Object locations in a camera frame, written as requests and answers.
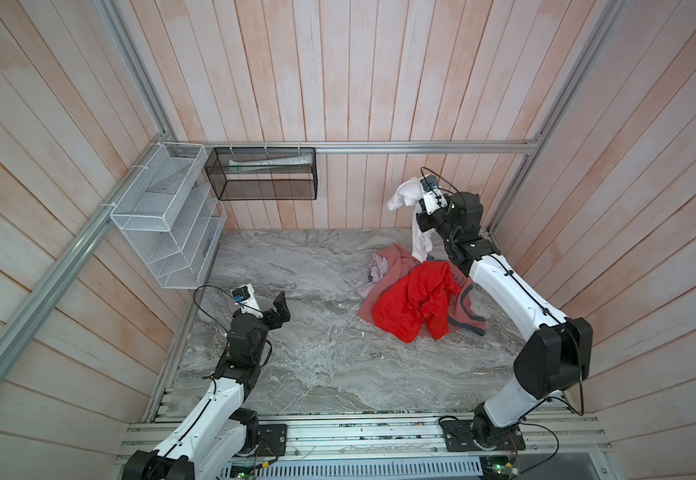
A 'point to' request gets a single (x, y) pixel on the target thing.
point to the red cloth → (418, 300)
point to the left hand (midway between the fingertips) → (271, 300)
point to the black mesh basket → (263, 173)
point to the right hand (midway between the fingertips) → (421, 194)
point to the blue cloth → (431, 258)
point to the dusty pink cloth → (460, 313)
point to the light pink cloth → (380, 267)
